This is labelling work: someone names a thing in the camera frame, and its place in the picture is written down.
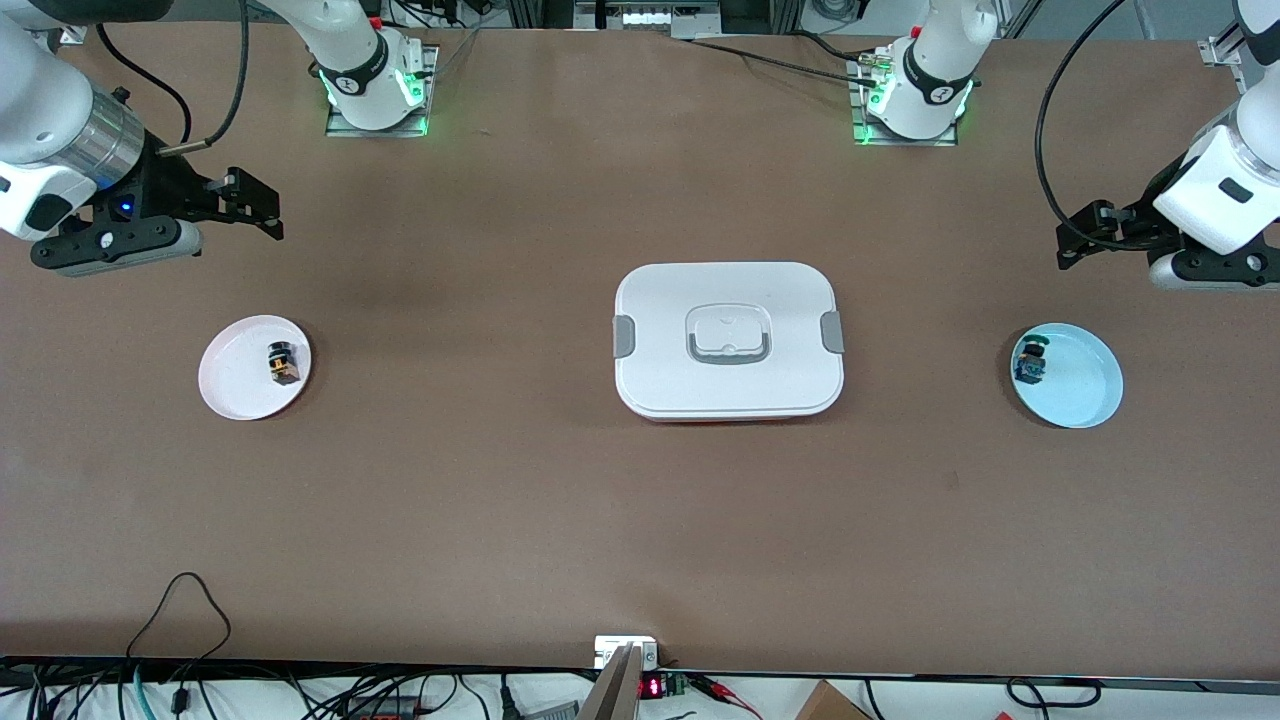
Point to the green blue switch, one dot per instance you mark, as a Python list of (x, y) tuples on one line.
[(1031, 362)]

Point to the red clip leads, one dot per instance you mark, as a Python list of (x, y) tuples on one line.
[(725, 690)]

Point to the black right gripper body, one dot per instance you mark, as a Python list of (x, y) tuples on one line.
[(172, 186)]

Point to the brown cardboard box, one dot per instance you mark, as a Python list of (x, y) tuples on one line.
[(830, 703)]

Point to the silver aluminium frame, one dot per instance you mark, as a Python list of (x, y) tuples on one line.
[(650, 18)]

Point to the silver aluminium profile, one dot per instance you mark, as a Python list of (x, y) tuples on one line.
[(1222, 47)]

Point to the light blue round plate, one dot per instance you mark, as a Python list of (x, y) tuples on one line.
[(1080, 385)]

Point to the grey aluminium bar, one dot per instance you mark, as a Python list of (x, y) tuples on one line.
[(612, 695)]

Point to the white lunch box grey clips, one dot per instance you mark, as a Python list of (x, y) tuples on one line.
[(730, 390)]

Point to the small white mounting block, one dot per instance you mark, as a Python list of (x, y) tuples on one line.
[(610, 648)]

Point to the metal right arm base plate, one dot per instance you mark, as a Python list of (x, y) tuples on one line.
[(345, 130)]

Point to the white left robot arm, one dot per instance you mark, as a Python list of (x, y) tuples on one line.
[(1220, 190)]

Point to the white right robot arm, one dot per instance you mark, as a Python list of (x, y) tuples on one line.
[(40, 110)]

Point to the red digit display board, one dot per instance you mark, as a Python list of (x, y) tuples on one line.
[(655, 686)]

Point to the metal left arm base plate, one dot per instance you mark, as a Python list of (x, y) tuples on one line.
[(858, 130)]

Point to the orange black switch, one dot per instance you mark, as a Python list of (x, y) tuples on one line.
[(283, 364)]

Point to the pink round plate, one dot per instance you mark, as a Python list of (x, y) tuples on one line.
[(235, 375)]

